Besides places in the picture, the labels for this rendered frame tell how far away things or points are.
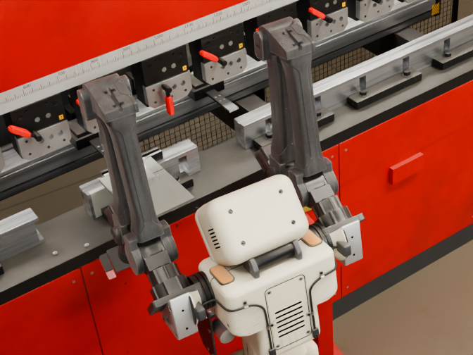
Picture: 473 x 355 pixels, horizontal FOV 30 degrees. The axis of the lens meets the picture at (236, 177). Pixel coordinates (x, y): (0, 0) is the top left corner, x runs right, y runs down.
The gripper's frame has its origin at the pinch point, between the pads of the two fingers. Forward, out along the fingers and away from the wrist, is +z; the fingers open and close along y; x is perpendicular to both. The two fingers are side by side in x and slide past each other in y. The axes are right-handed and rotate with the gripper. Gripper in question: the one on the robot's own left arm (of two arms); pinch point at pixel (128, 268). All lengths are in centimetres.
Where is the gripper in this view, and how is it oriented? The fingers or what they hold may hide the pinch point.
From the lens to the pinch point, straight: 235.7
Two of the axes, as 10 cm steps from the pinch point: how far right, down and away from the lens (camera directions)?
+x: 4.5, 8.1, -3.8
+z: -1.4, 4.8, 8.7
